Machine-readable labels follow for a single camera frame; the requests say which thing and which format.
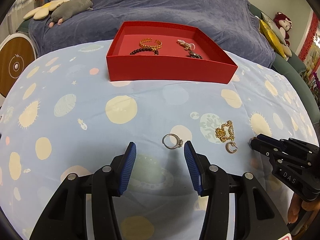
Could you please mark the blue-grey blanket covered sofa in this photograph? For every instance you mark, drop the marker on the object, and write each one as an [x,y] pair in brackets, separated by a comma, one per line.
[150,2]

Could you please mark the white machine with wooden disc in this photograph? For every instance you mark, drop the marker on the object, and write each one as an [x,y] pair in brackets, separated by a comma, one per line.
[15,65]

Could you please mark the green sofa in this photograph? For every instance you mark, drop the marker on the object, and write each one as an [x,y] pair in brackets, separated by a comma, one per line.
[292,67]

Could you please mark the purple flowers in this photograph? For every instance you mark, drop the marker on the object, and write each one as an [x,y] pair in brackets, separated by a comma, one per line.
[313,80]

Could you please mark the grey plush animal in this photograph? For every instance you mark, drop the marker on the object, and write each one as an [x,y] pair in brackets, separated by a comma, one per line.
[72,6]

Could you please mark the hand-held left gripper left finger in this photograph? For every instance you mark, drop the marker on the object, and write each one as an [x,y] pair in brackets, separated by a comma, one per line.
[128,167]

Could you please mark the red cardboard box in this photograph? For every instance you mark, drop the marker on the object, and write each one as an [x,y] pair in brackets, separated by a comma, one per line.
[170,70]

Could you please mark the person's right hand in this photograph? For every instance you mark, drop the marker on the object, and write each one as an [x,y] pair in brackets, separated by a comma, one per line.
[293,207]

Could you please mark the red monkey plush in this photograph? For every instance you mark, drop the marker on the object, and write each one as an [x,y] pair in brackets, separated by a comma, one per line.
[283,26]

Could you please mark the flower-shaped cushion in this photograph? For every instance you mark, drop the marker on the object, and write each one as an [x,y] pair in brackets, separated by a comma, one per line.
[42,8]

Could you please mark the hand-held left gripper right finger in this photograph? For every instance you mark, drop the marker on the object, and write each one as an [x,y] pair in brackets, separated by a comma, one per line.
[191,167]

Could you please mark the gold bangle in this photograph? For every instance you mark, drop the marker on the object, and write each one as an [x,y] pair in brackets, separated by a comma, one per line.
[156,47]

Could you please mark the grey cushion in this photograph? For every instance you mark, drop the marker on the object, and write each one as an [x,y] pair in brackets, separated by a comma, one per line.
[273,25]

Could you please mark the yellow cushion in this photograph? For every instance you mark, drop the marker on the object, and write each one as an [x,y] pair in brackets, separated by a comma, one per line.
[271,36]

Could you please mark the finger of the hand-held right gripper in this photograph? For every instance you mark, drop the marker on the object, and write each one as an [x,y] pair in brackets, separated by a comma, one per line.
[268,139]
[261,147]

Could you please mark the red and white wall hanging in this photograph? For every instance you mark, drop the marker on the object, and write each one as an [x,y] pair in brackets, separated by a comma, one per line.
[310,37]

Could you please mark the silver metal watch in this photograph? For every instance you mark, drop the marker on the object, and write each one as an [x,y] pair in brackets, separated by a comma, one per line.
[195,54]

